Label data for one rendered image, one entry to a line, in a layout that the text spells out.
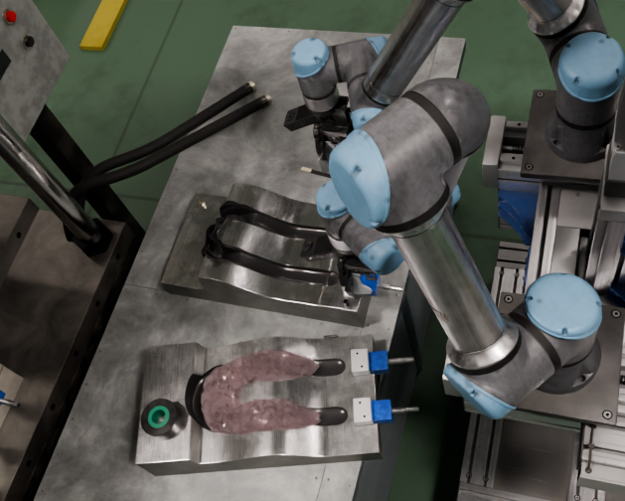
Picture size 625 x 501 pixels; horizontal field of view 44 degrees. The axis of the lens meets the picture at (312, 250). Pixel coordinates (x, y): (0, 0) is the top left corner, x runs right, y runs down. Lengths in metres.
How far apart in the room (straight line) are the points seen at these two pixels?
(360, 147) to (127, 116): 2.57
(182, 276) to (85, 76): 2.02
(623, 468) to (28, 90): 1.54
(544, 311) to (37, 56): 1.36
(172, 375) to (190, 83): 1.97
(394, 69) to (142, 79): 2.32
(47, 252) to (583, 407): 1.42
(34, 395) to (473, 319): 1.20
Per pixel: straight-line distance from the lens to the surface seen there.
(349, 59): 1.56
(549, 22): 1.59
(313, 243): 1.61
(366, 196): 0.96
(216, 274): 1.76
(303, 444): 1.63
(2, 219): 1.97
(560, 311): 1.25
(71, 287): 2.10
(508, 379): 1.22
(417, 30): 1.35
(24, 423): 2.00
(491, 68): 3.22
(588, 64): 1.53
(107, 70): 3.73
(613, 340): 1.49
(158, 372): 1.74
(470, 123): 1.02
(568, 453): 2.28
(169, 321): 1.91
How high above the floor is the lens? 2.40
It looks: 58 degrees down
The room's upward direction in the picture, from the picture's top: 24 degrees counter-clockwise
